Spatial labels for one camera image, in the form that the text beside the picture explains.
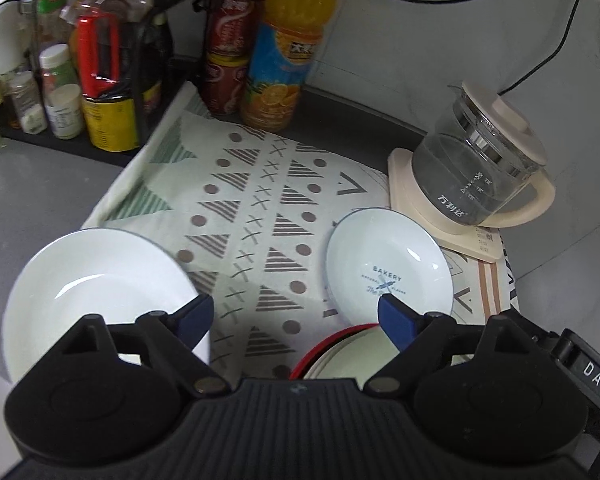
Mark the sauce bottle with yellow cap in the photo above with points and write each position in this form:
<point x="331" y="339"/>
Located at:
<point x="52" y="5"/>

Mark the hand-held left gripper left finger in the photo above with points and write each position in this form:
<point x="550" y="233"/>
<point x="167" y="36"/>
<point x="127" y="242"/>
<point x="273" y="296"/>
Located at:
<point x="195" y="317"/>

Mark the black shelf rack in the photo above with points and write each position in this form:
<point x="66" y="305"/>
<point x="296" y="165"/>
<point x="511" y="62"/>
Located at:
<point x="40" y="142"/>

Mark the small glass spice jar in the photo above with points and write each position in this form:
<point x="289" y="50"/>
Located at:
<point x="27" y="105"/>

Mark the white plate with blue rim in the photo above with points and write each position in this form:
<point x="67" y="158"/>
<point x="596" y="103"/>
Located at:
<point x="90" y="280"/>

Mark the small white dish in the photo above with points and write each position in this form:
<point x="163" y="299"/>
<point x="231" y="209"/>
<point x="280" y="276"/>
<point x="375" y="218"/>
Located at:
<point x="380" y="255"/>

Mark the red drink can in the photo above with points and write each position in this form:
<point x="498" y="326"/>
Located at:
<point x="222" y="85"/>
<point x="232" y="20"/>

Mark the glass electric kettle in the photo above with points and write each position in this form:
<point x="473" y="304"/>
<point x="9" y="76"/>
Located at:
<point x="470" y="175"/>

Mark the cream kettle base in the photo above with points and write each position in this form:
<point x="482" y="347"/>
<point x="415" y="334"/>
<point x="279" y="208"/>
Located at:
<point x="405" y="185"/>

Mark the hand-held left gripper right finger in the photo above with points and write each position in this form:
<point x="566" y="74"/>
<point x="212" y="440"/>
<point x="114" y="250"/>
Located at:
<point x="397" y="322"/>

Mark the orange juice bottle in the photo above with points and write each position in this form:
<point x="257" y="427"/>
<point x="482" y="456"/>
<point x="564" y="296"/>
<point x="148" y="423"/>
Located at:
<point x="280" y="70"/>

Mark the red and black bowl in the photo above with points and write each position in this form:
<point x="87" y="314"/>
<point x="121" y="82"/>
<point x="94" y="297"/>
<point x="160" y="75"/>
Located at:
<point x="298" y="366"/>

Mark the patterned fringed table mat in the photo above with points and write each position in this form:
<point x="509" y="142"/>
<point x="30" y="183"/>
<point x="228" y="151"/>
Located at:
<point x="260" y="220"/>

